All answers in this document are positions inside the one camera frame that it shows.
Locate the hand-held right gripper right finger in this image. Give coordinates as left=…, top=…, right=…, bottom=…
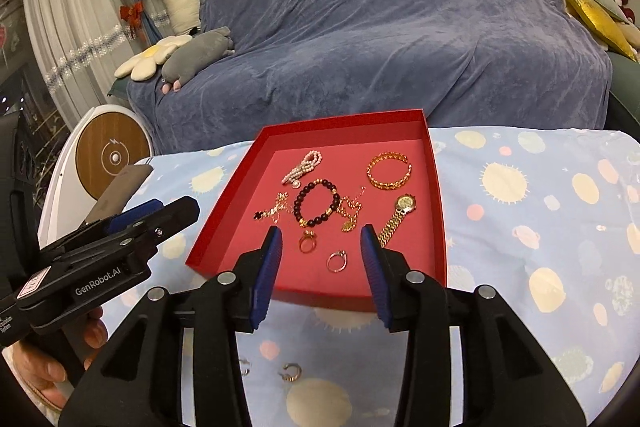
left=360, top=223, right=587, bottom=427

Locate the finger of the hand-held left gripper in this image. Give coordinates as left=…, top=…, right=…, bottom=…
left=40, top=201, right=166, bottom=260
left=120, top=195, right=202, bottom=253

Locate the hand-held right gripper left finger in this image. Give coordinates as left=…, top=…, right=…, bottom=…
left=57, top=224, right=284, bottom=427

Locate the silver ring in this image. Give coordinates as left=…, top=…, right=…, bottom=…
left=326, top=250, right=349, bottom=274

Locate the red cardboard box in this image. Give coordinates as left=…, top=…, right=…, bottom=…
left=185, top=108, right=447, bottom=314

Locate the gold necklace with black clover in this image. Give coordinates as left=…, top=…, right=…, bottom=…
left=253, top=191, right=297, bottom=223

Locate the gold chain with coin pendant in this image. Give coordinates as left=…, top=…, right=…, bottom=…
left=336, top=188, right=367, bottom=234

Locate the dark bead bracelet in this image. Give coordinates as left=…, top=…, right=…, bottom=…
left=292, top=178, right=342, bottom=229

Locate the gold wristwatch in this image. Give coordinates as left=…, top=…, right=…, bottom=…
left=376, top=193, right=418, bottom=249

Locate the gold bangle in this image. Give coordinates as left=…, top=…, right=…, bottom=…
left=366, top=152, right=414, bottom=190

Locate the white pearl bracelet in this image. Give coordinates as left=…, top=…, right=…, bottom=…
left=281, top=149, right=323, bottom=188

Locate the person's left hand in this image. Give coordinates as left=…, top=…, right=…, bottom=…
left=7, top=306, right=109, bottom=410

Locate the brown flat pouch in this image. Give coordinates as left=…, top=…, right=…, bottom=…
left=82, top=164, right=155, bottom=228

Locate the white device with wooden disc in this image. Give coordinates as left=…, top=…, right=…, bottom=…
left=37, top=104, right=153, bottom=253

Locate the dark furniture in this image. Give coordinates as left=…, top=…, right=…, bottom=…
left=0, top=107, right=56, bottom=253

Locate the flower shaped pillow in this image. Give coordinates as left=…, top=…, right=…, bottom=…
left=114, top=34, right=193, bottom=82

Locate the grey plush toy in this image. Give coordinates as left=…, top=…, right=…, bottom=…
left=160, top=27, right=236, bottom=94

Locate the red bow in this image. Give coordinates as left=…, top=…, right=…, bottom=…
left=119, top=3, right=147, bottom=40

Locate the white sheer curtain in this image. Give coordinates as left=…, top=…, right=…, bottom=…
left=20, top=0, right=151, bottom=128

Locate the sofa with purple cover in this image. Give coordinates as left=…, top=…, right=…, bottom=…
left=125, top=0, right=613, bottom=155

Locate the green sofa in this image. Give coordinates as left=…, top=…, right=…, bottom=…
left=527, top=0, right=640, bottom=130

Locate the gold cushion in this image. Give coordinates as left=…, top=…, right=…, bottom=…
left=557, top=0, right=638, bottom=62

